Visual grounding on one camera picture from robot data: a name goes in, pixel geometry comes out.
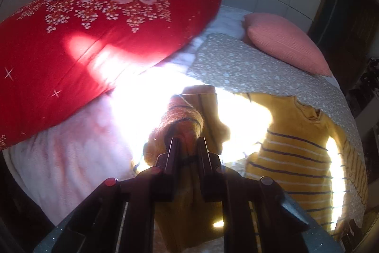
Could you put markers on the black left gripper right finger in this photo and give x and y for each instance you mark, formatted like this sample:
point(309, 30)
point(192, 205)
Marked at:
point(258, 215)

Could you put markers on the pink square pillow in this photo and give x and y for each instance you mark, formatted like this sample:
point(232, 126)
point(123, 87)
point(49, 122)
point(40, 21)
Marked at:
point(281, 39)

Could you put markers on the beige dotted quilted bedspread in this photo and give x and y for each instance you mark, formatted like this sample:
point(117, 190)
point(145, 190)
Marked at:
point(232, 66)

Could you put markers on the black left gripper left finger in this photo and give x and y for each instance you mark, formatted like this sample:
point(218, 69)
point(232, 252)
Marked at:
point(118, 216)

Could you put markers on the red floral long pillow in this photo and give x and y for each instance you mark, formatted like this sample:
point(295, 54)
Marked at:
point(58, 55)

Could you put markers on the yellow striped knit sweater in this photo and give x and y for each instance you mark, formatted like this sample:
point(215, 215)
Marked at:
point(298, 146)

